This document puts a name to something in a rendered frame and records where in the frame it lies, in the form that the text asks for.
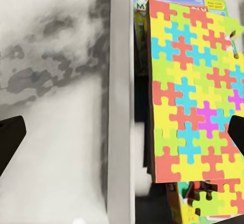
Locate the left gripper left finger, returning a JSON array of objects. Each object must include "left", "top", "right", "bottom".
[{"left": 0, "top": 115, "right": 26, "bottom": 176}]

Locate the jigsaw puzzle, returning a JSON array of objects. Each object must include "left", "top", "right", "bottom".
[
  {"left": 146, "top": 0, "right": 244, "bottom": 183},
  {"left": 187, "top": 178, "right": 244, "bottom": 216}
]

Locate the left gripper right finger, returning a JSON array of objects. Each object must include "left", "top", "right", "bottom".
[{"left": 227, "top": 115, "right": 244, "bottom": 156}]

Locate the toy box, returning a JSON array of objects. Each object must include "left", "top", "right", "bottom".
[{"left": 107, "top": 0, "right": 244, "bottom": 224}]

